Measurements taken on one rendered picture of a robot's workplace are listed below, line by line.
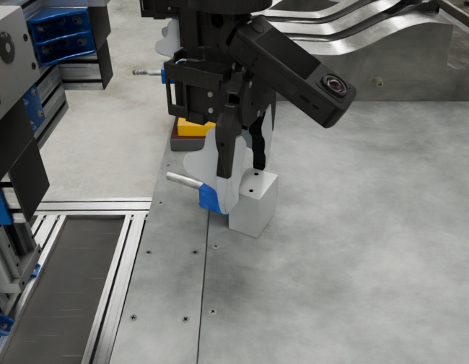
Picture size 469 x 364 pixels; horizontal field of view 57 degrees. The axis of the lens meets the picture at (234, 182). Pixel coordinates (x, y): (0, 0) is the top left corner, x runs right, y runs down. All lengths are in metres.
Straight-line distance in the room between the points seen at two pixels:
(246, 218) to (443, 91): 0.48
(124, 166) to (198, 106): 1.68
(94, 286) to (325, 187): 0.84
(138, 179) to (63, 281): 0.80
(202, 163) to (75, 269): 0.94
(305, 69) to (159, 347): 0.26
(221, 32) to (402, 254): 0.29
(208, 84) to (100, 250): 1.02
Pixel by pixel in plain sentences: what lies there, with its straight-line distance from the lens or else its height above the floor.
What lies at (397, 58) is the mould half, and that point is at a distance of 0.78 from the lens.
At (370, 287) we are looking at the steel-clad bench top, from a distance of 0.44.
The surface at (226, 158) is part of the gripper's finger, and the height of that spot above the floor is 0.91.
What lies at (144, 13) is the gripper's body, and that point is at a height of 0.94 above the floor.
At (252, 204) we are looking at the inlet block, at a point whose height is 0.85.
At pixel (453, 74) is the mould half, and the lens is 0.82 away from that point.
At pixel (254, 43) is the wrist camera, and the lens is 0.37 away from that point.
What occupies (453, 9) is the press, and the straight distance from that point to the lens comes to 1.59.
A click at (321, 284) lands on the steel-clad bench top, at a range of 0.44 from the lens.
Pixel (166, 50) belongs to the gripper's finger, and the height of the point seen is 0.88.
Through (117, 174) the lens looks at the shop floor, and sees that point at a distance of 2.04.
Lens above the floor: 1.12
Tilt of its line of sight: 36 degrees down
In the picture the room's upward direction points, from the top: straight up
